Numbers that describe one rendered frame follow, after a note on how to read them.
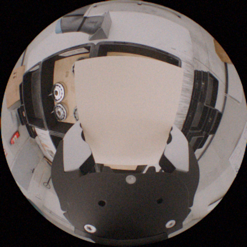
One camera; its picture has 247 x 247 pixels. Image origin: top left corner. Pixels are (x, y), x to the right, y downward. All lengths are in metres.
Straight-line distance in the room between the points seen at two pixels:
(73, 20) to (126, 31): 0.32
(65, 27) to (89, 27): 0.12
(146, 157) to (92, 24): 0.54
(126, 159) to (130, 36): 0.58
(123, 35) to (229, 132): 2.97
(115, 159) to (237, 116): 2.88
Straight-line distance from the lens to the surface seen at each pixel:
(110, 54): 0.40
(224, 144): 3.03
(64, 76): 0.48
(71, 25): 0.49
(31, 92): 0.79
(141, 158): 0.15
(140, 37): 0.59
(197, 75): 1.19
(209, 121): 1.47
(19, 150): 3.39
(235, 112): 2.91
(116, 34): 0.59
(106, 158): 0.15
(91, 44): 0.33
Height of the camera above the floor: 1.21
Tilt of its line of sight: 60 degrees down
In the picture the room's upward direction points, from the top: 180 degrees counter-clockwise
